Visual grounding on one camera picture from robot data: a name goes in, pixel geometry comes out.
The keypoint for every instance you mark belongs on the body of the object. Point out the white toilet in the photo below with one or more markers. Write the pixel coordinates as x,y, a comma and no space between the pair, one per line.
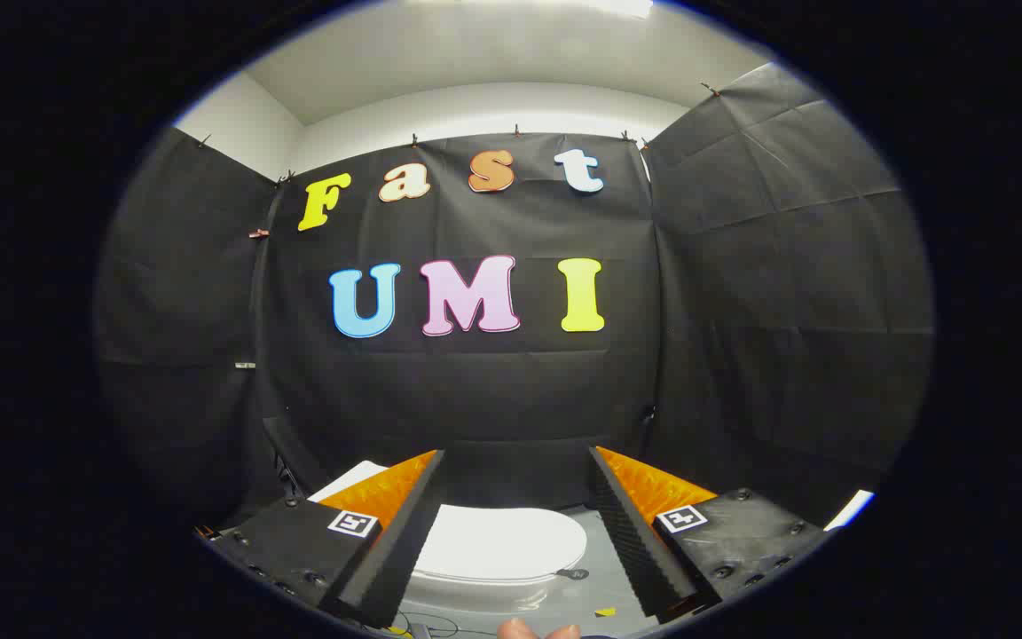
475,593

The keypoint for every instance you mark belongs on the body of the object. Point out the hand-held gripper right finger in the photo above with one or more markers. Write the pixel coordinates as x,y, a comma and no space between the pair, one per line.
631,541

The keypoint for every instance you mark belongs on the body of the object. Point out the white toilet lid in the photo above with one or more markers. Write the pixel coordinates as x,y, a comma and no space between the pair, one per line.
498,541

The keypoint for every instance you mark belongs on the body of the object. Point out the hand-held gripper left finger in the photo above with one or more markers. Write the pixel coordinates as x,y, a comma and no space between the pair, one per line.
400,541

